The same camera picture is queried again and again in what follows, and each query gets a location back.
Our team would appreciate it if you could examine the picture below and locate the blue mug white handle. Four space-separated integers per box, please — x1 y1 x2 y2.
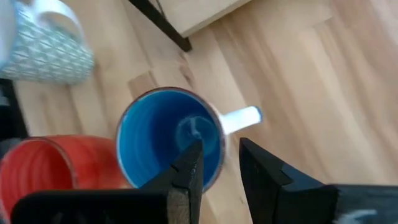
115 86 264 194

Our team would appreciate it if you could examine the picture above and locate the green leaf pattern mug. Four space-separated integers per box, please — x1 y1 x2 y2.
0 0 95 85

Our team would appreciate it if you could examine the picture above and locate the black camera stand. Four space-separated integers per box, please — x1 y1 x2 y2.
0 77 30 142

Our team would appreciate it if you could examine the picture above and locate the orange ceramic mug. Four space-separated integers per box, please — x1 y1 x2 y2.
0 134 131 220

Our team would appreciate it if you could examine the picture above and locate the black metal wood shelf rack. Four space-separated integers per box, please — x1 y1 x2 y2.
129 0 252 53

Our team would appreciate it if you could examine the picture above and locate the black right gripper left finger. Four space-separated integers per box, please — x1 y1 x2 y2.
11 139 205 224

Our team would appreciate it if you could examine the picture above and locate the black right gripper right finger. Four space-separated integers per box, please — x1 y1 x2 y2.
239 138 398 224

